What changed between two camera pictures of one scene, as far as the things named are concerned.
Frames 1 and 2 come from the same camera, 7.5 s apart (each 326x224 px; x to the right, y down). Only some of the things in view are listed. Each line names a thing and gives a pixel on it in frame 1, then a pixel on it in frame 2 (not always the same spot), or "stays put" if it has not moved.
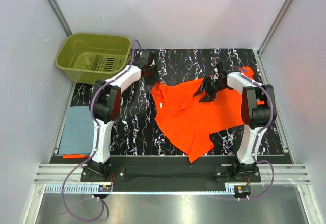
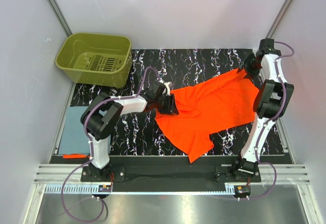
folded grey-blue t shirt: (78, 132) stays put
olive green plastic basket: (90, 58) stays put
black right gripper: (204, 85) → (250, 73)
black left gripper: (156, 78) → (171, 108)
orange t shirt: (189, 124) stays put
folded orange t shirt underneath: (67, 156) stays put
